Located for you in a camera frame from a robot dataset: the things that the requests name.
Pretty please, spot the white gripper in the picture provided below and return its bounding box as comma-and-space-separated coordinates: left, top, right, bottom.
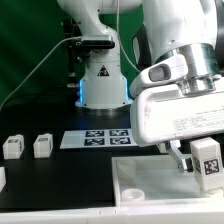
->
130, 78, 224, 173

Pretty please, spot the white square tabletop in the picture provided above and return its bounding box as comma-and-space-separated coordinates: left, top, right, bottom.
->
112, 155, 224, 207

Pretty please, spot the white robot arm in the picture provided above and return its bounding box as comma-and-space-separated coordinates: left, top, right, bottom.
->
58, 0, 224, 150

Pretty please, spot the white sheet with markers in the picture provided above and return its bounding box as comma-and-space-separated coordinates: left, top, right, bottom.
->
60, 129, 136, 149

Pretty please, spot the white obstacle piece left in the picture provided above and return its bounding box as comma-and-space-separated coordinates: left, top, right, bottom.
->
0, 167, 6, 193

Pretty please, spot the white front table rail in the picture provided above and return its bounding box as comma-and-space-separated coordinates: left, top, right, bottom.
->
0, 203, 224, 224

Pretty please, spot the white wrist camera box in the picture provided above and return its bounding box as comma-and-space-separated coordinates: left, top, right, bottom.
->
129, 54, 188, 97

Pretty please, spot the grey cable right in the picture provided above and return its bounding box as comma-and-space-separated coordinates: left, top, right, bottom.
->
115, 0, 142, 74

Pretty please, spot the grey cable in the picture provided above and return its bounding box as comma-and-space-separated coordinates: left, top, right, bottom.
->
0, 36, 83, 111
115, 0, 142, 74

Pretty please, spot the grey cable left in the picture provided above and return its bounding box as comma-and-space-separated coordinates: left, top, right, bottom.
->
0, 36, 83, 111

